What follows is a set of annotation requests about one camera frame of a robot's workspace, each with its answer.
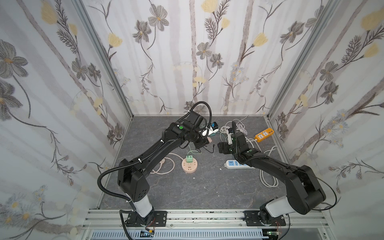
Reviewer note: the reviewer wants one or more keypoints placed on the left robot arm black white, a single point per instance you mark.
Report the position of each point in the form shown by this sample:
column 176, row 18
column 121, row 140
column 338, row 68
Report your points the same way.
column 193, row 127

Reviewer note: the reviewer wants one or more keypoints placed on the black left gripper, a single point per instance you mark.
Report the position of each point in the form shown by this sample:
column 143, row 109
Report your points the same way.
column 202, row 141

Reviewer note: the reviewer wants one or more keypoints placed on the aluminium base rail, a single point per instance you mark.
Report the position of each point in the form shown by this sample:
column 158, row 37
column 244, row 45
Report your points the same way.
column 107, row 225

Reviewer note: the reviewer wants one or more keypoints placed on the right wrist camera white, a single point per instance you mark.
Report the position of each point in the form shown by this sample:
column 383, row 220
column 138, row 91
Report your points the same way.
column 230, row 142

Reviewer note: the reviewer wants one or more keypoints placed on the white blue power strip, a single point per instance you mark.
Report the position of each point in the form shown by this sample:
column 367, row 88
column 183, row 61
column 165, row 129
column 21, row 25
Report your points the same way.
column 233, row 164

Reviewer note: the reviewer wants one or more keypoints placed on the round pink power socket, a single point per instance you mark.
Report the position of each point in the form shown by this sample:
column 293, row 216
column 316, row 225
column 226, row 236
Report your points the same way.
column 189, row 167

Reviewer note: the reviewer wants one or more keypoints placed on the white slotted cable duct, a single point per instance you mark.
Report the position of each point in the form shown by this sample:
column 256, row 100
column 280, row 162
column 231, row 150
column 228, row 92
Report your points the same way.
column 203, row 234

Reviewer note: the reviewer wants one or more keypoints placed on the green USB charger plug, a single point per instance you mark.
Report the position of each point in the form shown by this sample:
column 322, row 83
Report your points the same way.
column 189, row 159

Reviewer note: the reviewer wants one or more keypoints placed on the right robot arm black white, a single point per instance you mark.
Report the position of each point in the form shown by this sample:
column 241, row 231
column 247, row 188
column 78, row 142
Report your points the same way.
column 304, row 192

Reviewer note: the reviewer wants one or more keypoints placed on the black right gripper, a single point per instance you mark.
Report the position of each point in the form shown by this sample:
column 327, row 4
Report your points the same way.
column 227, row 145

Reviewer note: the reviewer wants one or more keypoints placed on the orange power strip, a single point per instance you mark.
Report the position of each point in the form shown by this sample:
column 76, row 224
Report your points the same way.
column 264, row 135

